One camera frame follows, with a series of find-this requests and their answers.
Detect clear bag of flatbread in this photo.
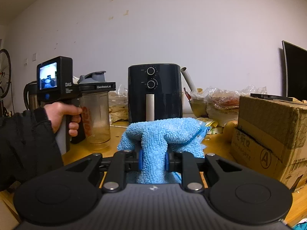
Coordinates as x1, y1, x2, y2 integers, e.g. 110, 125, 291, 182
109, 85, 129, 123

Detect steel electric kettle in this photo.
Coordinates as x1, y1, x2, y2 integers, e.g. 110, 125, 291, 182
23, 81, 45, 111

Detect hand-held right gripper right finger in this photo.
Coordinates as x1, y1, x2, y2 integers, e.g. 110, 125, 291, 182
164, 150, 243, 193

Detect blue microfiber cloth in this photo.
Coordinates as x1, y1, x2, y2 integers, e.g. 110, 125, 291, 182
117, 117, 206, 185

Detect black plastic frame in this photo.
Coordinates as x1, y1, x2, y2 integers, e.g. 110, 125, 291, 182
250, 93, 296, 101

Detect black air fryer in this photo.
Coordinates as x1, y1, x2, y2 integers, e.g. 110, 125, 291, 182
127, 63, 182, 124

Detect orange fruit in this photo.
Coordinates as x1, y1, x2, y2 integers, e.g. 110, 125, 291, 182
223, 120, 238, 141

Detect person's left hand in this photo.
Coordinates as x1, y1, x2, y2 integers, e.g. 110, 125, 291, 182
45, 102, 83, 138

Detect bicycle wheel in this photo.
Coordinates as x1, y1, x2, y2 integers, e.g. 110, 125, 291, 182
0, 48, 12, 99

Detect clear plastic bag of food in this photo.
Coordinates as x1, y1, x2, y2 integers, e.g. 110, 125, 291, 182
206, 85, 268, 125

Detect beige bowl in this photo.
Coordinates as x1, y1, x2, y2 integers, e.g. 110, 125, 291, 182
188, 98, 208, 118

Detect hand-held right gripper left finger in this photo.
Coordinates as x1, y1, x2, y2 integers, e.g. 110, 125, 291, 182
66, 149, 144, 193

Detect yellow sachets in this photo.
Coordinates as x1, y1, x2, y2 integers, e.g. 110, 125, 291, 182
196, 117, 219, 135

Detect black flat television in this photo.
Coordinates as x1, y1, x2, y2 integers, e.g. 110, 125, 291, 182
281, 40, 307, 101

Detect blue snack packet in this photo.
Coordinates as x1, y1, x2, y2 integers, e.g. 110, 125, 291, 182
198, 124, 210, 140

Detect white plastic tube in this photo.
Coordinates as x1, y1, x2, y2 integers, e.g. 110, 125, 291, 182
180, 67, 197, 97

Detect large cardboard box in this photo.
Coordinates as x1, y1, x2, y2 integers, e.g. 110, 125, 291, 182
230, 95, 307, 190

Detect person's left forearm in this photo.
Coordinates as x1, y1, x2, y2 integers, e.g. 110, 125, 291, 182
0, 107, 64, 191

